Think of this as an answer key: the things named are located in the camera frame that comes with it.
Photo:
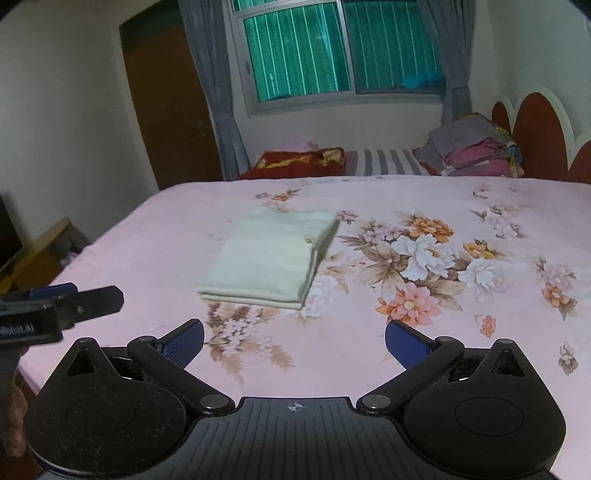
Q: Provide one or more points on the white small garment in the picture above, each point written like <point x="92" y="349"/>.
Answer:
<point x="271" y="258"/>

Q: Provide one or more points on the grey curtain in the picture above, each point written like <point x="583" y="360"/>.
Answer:
<point x="205" y="32"/>
<point x="451" y="26"/>

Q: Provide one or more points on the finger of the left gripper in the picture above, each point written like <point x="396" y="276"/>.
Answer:
<point x="47" y="292"/>
<point x="73" y="308"/>

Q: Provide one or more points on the red and white headboard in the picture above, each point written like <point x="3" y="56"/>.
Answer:
<point x="542" y="129"/>

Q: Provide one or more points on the window with green shutters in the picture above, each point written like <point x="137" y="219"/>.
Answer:
<point x="295" y="53"/>

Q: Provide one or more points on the pile of folded clothes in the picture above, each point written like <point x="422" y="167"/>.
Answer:
<point x="471" y="146"/>

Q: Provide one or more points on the grey right curtain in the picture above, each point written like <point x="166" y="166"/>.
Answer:
<point x="451" y="26"/>

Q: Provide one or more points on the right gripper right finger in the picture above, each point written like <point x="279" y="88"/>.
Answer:
<point x="425" y="361"/>

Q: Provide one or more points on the pink floral bed cover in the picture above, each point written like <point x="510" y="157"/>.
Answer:
<point x="476" y="259"/>

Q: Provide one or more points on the grey striped mattress sheet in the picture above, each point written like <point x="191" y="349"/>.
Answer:
<point x="381" y="162"/>

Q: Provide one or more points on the brown wooden door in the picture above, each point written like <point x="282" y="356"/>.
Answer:
<point x="168" y="100"/>

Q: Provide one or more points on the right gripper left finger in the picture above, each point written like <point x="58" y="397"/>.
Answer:
<point x="164" y="361"/>

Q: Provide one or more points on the wooden furniture beside bed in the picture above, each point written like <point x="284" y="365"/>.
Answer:
<point x="38" y="263"/>

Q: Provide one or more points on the person's left hand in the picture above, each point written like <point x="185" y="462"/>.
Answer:
<point x="13" y="404"/>

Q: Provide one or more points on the grey left curtain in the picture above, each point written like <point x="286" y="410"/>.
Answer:
<point x="205" y="32"/>

